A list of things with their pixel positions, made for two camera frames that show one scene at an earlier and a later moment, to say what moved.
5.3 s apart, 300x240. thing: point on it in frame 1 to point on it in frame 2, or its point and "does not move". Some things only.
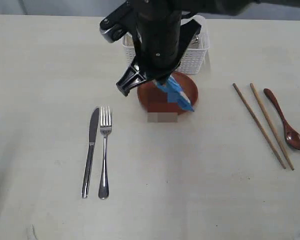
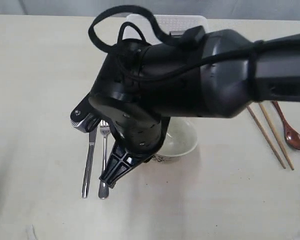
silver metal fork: (105, 126) does not move
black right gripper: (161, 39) to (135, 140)
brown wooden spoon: (294, 140) does not move
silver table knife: (93, 135) does not move
